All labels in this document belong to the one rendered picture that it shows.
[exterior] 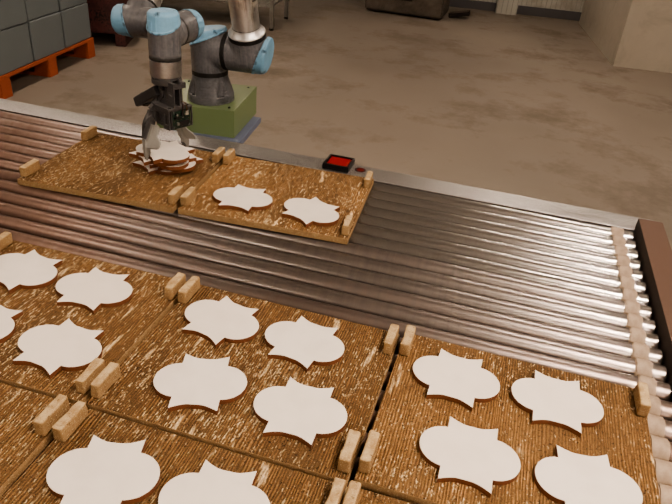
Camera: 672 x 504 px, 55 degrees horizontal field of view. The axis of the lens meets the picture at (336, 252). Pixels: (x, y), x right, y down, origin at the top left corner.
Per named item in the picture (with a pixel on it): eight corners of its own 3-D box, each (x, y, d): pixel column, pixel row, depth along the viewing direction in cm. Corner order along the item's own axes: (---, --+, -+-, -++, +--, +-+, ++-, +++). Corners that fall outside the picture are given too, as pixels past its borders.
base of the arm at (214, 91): (194, 89, 221) (192, 60, 216) (238, 92, 220) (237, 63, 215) (182, 104, 208) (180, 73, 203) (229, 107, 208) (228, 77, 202)
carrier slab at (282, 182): (231, 160, 182) (230, 154, 181) (373, 184, 176) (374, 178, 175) (177, 214, 152) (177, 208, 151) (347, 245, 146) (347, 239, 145)
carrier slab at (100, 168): (95, 137, 188) (94, 132, 188) (227, 159, 182) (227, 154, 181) (17, 184, 159) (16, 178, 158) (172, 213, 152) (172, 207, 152)
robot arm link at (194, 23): (165, 3, 163) (143, 11, 154) (206, 8, 161) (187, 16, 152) (167, 36, 167) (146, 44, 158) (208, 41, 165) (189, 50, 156)
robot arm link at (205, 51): (200, 61, 215) (198, 19, 208) (238, 66, 213) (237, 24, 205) (184, 71, 205) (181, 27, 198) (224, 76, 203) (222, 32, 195)
